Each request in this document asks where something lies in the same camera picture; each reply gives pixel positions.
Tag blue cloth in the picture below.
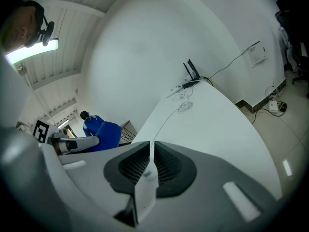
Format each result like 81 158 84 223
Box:
93 121 123 152

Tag white floor junction box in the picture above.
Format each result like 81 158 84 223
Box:
268 100 280 113

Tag white router with black antennas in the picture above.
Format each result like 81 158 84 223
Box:
182 58 201 89

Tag person's head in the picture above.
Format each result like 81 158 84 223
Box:
0 0 46 54

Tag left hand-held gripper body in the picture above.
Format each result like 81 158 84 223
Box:
32 119 60 145

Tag tangled white cables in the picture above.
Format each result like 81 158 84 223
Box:
166 85 195 102

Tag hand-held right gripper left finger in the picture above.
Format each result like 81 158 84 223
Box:
40 141 152 232

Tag wooden table with black legs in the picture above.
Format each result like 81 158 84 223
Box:
119 120 138 146

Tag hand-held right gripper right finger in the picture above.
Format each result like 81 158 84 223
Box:
144 141 282 232

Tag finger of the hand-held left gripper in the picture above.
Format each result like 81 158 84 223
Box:
56 135 101 154

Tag ceiling light tube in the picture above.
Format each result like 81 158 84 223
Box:
4 38 59 65

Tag thin white cable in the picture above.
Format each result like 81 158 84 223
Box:
142 100 194 181

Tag black head camera mount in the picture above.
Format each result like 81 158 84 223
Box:
25 1 56 48

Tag black office chair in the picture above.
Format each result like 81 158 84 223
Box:
275 0 309 85

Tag white wall box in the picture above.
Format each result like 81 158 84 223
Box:
246 41 269 68

